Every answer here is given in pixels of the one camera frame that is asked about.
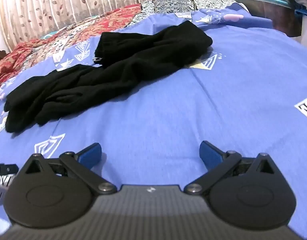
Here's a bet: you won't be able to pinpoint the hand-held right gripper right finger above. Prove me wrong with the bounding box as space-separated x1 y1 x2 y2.
185 141 278 195

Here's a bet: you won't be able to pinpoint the clear storage box teal lid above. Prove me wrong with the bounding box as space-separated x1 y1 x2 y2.
191 0 303 37

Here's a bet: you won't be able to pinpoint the beige leaf print curtain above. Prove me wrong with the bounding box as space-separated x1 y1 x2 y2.
0 0 194 53

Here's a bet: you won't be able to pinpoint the blue printed bed sheet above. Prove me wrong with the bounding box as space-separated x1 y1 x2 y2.
0 3 307 240

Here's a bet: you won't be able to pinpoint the red floral patchwork bedspread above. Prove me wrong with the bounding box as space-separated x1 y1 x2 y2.
0 4 145 88

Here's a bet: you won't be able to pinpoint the grey patterned bedcover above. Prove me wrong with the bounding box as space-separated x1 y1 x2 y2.
140 0 235 15

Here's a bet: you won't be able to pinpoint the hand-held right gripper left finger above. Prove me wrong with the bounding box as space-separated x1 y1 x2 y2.
20 142 117 194

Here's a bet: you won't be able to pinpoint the black pants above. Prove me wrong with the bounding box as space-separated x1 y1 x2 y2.
4 20 213 133

